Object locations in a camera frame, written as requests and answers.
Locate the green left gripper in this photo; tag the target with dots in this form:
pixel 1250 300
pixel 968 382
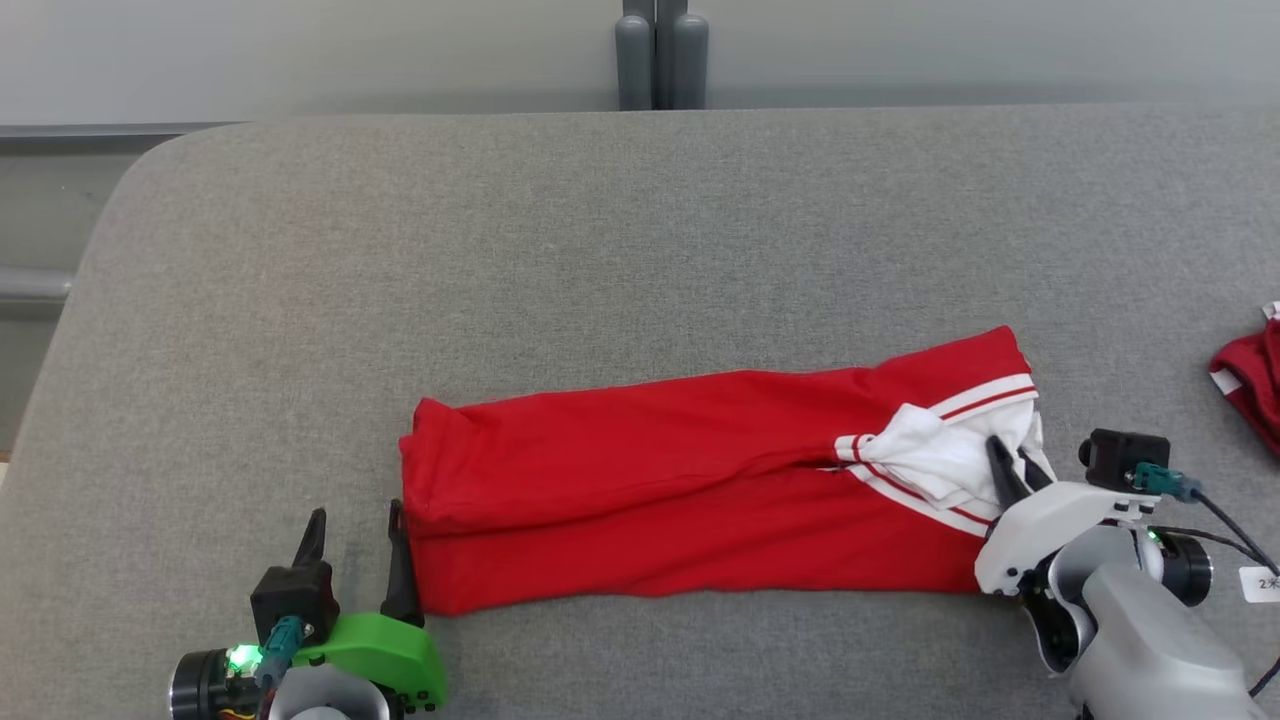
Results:
pixel 385 650

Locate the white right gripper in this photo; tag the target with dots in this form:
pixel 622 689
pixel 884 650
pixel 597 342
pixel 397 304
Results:
pixel 1040 525

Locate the red shorts with white waistband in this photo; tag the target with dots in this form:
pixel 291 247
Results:
pixel 1255 380

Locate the red and white striped shirt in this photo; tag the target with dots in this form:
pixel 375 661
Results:
pixel 650 480

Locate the grey fabric sofa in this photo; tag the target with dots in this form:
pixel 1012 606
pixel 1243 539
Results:
pixel 640 250

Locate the grey horizontal pipe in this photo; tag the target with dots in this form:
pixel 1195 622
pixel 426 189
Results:
pixel 30 284

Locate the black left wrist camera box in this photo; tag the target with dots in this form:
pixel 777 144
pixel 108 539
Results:
pixel 292 600

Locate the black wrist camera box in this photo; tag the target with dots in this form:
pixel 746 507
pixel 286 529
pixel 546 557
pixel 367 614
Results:
pixel 1125 458
pixel 292 600

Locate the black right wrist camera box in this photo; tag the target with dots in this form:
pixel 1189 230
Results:
pixel 1125 458

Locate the teal left camera connector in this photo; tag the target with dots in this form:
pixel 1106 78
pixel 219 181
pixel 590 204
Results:
pixel 280 648

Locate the teal camera connector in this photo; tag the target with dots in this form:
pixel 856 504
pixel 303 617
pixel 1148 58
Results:
pixel 280 648
pixel 1165 482

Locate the teal right camera connector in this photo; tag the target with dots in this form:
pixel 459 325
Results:
pixel 1165 482

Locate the grey wall rail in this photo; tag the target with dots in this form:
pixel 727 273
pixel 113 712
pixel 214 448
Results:
pixel 90 138

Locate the grey vertical post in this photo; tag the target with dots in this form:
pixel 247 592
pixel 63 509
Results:
pixel 635 60
pixel 685 60

